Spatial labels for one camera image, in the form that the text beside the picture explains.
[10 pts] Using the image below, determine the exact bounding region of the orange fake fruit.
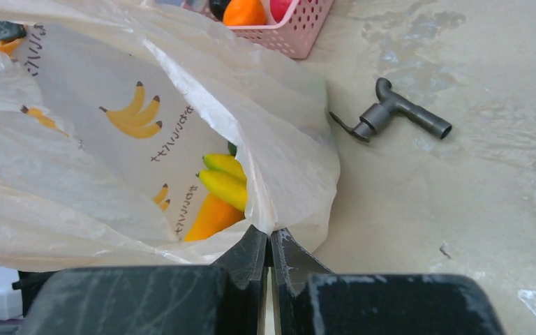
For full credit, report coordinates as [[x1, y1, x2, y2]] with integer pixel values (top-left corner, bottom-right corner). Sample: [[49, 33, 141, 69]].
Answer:
[[222, 0, 267, 26]]

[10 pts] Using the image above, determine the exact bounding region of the translucent plastic bag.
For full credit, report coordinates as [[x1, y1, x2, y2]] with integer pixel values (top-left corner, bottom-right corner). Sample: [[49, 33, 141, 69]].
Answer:
[[0, 1, 340, 271]]

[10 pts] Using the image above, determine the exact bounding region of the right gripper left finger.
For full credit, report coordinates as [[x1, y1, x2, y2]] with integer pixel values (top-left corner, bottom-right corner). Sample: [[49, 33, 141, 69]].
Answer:
[[212, 226, 268, 335]]

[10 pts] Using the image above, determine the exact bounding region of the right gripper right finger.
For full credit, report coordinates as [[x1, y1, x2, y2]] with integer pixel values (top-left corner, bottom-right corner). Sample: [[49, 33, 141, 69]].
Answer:
[[270, 228, 335, 334]]

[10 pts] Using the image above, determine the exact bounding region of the dark purple fake fruit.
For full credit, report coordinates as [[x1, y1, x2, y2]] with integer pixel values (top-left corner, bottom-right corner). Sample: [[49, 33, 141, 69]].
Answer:
[[207, 0, 230, 21]]

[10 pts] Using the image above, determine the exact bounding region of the red fake apple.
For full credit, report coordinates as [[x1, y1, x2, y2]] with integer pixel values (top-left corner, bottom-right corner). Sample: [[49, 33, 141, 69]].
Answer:
[[269, 0, 292, 22]]

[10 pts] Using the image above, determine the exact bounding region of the orange fake carrot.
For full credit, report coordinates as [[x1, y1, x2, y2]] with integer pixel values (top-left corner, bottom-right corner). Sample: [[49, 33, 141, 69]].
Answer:
[[184, 193, 244, 241]]

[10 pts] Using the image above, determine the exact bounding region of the yellow fake banana bunch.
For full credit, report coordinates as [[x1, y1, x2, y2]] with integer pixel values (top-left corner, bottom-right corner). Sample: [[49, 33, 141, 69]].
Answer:
[[198, 154, 248, 212]]

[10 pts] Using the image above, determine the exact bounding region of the pink plastic basket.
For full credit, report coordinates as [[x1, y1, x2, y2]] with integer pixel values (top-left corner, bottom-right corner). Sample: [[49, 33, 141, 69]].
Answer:
[[181, 0, 333, 59]]

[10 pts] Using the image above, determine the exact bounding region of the dark grey metal faucet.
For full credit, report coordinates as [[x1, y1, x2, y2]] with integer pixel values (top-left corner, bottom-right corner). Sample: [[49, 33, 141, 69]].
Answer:
[[329, 77, 452, 142]]

